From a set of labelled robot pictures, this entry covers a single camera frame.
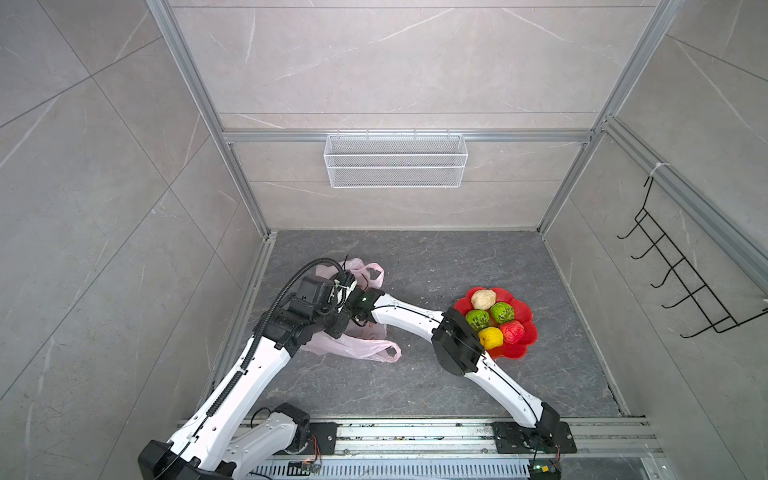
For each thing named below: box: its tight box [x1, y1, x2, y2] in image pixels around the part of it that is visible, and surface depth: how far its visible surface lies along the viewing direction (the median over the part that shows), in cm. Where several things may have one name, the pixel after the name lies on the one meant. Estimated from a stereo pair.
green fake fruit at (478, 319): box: [465, 309, 491, 331], surface depth 90 cm
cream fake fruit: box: [471, 289, 497, 311], surface depth 95 cm
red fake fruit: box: [500, 320, 525, 345], surface depth 88 cm
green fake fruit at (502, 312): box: [490, 302, 515, 324], surface depth 92 cm
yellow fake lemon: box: [478, 326, 504, 350], surface depth 88 cm
